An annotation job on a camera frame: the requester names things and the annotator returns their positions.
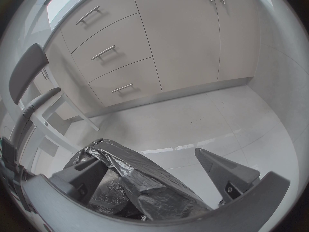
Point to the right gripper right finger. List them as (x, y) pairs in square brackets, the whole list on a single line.
[(229, 177)]

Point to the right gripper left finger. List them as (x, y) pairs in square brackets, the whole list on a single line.
[(79, 177)]

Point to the black plastic bag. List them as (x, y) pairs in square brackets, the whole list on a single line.
[(154, 187)]

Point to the crumpled black plastic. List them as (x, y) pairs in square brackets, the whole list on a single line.
[(222, 203)]

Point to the grey chair with white legs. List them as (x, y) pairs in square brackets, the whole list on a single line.
[(27, 74)]

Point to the beige cabinet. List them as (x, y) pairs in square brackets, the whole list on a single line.
[(181, 45)]

